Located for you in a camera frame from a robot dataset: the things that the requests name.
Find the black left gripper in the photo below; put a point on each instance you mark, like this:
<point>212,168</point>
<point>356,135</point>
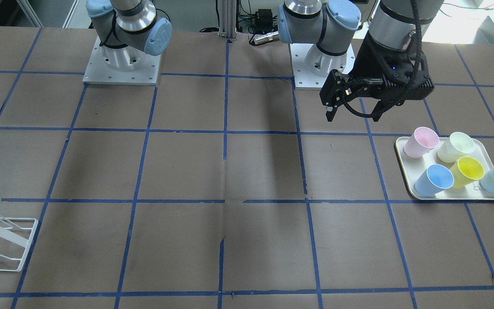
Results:
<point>369,61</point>

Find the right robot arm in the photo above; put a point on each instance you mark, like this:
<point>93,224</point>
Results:
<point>42,149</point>

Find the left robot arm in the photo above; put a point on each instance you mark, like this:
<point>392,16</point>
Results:
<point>332,24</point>

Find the pink plastic cup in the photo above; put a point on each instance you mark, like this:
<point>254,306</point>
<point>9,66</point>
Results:
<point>422,141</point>

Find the pale green plastic cup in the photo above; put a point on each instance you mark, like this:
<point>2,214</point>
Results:
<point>457,145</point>

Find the yellow plastic cup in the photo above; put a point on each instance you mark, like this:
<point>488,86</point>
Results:
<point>466,170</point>

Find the cream plastic tray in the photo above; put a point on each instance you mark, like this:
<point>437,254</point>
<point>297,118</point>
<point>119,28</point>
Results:
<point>413,168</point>

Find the black power adapter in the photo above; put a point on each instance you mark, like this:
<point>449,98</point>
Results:
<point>263,16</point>

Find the white wire rack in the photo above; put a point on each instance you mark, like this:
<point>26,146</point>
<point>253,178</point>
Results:
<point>16,239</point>

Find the silver cable connector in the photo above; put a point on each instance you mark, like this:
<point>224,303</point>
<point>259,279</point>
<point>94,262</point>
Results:
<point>264,39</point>

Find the aluminium frame post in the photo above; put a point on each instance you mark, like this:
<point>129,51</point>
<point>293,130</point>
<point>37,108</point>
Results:
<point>227,16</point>

